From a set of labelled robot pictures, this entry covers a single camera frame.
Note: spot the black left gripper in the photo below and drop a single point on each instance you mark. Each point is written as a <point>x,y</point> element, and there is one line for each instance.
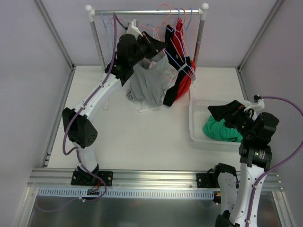
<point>147,44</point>

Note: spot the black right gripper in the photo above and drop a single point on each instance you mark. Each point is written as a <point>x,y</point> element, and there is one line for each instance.
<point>231,114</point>

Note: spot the green tank top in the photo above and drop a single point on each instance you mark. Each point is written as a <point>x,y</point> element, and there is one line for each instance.
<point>218,131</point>

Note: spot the grey tank top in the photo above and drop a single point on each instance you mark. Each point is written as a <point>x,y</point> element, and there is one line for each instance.
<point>149,82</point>

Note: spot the light blue wire hanger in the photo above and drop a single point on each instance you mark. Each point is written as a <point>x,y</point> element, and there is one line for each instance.
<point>107,22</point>

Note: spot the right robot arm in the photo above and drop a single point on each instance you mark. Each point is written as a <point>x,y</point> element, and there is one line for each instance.
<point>240,196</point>

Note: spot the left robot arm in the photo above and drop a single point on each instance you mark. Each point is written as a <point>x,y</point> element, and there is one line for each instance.
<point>78,125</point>

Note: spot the white tank top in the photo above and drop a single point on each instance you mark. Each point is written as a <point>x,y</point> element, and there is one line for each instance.
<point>151,101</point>

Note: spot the black tank top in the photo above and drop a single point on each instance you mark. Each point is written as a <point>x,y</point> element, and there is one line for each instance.
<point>171,54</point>

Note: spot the red tank top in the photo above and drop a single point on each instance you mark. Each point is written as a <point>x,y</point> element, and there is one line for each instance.
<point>183,74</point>

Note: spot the white plastic basket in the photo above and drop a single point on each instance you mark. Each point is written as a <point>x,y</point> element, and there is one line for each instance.
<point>198,116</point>

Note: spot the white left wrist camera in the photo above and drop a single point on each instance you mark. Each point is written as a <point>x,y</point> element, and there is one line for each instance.
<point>133,29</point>

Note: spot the aluminium frame post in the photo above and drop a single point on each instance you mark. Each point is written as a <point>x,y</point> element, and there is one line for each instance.
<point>45,15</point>

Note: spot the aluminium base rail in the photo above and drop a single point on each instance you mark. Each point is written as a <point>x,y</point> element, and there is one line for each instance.
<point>128,179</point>

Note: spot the white slotted cable duct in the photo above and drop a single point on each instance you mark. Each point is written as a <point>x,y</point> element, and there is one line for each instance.
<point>127,193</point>

